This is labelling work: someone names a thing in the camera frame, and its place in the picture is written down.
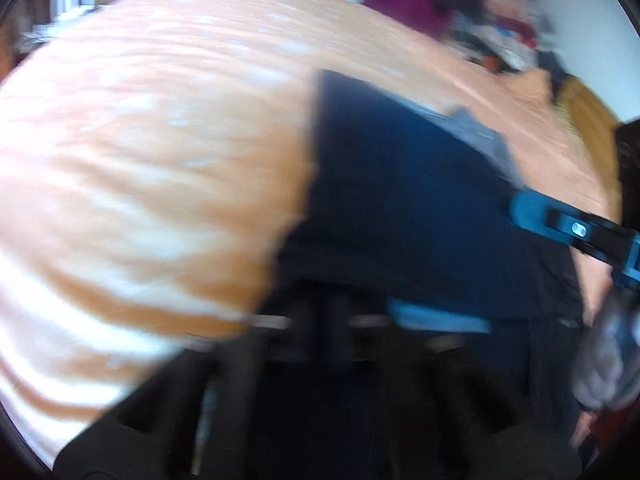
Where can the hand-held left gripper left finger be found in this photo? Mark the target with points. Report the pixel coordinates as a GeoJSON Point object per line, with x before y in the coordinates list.
{"type": "Point", "coordinates": [235, 355]}

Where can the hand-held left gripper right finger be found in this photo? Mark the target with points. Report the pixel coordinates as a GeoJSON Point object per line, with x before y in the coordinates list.
{"type": "Point", "coordinates": [435, 317]}

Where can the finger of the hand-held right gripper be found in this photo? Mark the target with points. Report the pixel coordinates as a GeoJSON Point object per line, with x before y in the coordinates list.
{"type": "Point", "coordinates": [565, 222]}

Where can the navy garment with grey-blue part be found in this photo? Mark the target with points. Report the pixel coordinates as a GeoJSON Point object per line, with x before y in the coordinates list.
{"type": "Point", "coordinates": [410, 200]}

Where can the pile of mixed clothes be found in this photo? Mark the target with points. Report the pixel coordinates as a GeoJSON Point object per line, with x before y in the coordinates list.
{"type": "Point", "coordinates": [495, 40]}

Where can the wooden headboard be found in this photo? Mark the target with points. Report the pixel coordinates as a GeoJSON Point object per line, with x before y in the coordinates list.
{"type": "Point", "coordinates": [590, 125]}

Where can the orange pillow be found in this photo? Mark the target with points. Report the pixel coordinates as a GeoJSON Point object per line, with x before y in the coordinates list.
{"type": "Point", "coordinates": [525, 85]}

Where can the grey fuzzy cloth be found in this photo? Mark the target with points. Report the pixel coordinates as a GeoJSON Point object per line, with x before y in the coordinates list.
{"type": "Point", "coordinates": [607, 355]}

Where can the orange printed bed cover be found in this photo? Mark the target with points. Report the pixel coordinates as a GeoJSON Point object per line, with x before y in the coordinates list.
{"type": "Point", "coordinates": [150, 160]}

